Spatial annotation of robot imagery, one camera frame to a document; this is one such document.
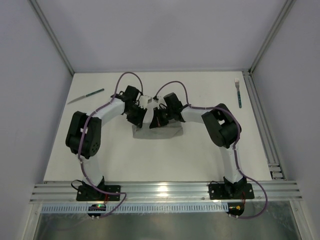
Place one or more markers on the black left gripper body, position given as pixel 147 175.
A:
pixel 136 114

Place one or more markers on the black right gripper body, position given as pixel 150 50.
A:
pixel 160 116

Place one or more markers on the grey cloth napkin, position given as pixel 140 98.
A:
pixel 159 133

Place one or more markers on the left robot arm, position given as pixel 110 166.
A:
pixel 84 139

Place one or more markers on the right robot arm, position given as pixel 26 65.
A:
pixel 222 127

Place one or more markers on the left controller board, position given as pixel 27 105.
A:
pixel 97 210

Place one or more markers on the controller board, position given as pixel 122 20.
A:
pixel 97 210
pixel 235 209

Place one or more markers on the right controller board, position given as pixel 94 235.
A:
pixel 235 209

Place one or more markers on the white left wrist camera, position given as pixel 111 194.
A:
pixel 144 100

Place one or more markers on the knife with green handle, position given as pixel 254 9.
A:
pixel 86 96

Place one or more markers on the fork with green handle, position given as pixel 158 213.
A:
pixel 237 86

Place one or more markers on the aluminium front rail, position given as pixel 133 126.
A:
pixel 61 191

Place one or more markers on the aluminium rail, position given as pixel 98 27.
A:
pixel 268 143
pixel 61 191

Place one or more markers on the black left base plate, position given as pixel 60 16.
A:
pixel 86 193

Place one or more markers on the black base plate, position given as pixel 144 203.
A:
pixel 86 193
pixel 230 191

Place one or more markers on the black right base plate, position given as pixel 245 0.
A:
pixel 230 191

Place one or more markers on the aluminium right side rail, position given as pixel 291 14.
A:
pixel 268 143

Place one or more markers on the slotted grey cable duct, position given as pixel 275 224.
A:
pixel 138 208

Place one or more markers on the left corner frame post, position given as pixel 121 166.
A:
pixel 51 34

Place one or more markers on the corner frame post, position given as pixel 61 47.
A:
pixel 276 26
pixel 51 34

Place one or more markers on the right corner frame post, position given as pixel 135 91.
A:
pixel 276 26

